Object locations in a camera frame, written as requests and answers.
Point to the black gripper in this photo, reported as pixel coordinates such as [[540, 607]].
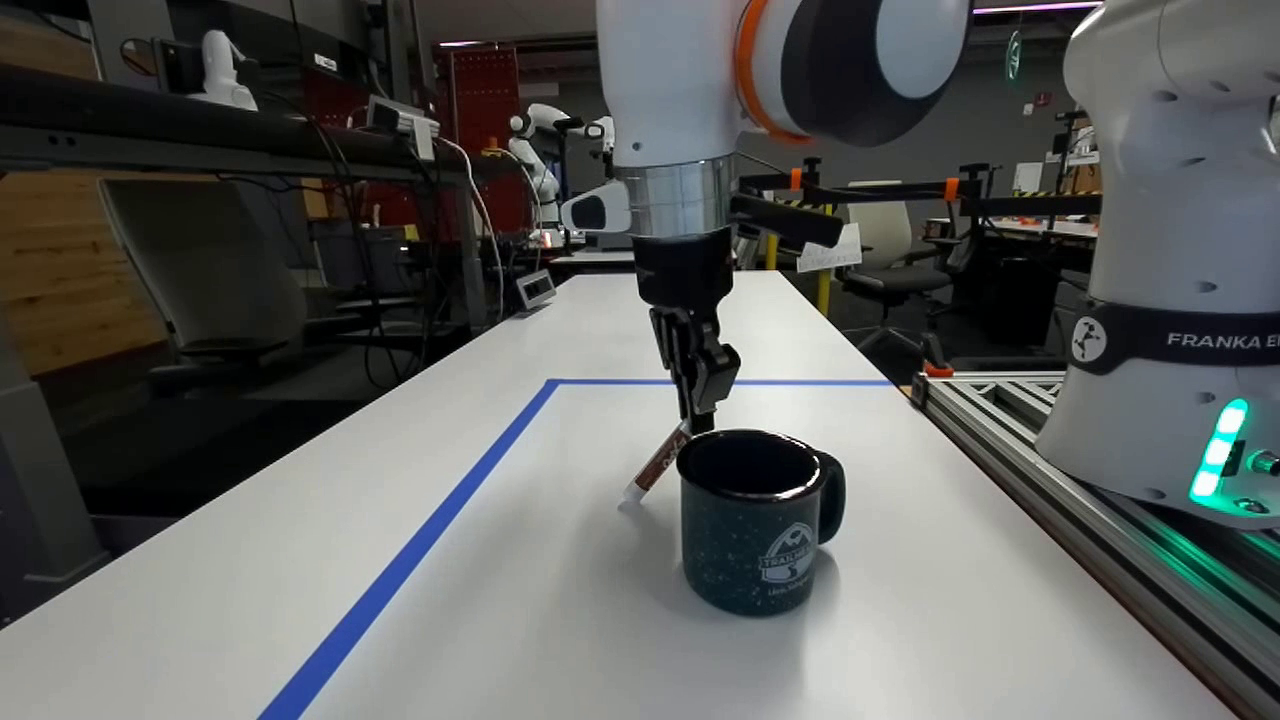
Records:
[[688, 278]]

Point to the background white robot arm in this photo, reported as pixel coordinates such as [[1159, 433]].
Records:
[[540, 183]]

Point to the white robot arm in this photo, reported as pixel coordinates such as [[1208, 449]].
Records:
[[1174, 382]]

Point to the dark green enamel mug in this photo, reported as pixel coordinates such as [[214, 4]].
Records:
[[755, 519]]

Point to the blue tape line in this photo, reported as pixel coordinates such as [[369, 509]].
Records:
[[529, 594]]

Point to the dark workbench shelf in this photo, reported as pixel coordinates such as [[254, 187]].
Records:
[[62, 123]]

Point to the black camera boom rod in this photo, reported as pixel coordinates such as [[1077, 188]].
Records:
[[955, 188]]

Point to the aluminium rail base frame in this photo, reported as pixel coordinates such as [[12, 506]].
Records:
[[1203, 588]]

